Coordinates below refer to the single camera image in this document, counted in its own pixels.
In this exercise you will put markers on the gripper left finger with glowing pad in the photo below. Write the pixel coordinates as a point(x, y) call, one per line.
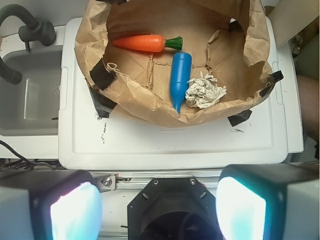
point(49, 205)

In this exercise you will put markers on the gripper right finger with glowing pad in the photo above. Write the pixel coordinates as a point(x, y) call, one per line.
point(278, 201)

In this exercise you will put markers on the orange toy carrot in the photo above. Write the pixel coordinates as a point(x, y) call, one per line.
point(149, 43)

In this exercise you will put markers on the grey toy sink basin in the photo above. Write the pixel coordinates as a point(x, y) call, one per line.
point(31, 108)

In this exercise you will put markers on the crumpled white paper ball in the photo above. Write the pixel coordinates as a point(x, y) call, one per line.
point(204, 92)

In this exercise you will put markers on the blue plastic toy bottle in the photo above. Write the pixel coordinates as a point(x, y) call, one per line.
point(179, 78)

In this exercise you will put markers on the brown paper bag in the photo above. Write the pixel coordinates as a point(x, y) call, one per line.
point(125, 49)

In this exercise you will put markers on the dark grey toy faucet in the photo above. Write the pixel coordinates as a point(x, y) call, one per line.
point(34, 29)

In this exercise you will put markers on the aluminium frame rail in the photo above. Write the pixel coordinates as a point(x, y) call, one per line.
point(137, 180)

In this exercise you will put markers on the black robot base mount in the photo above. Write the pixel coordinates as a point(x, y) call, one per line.
point(173, 210)

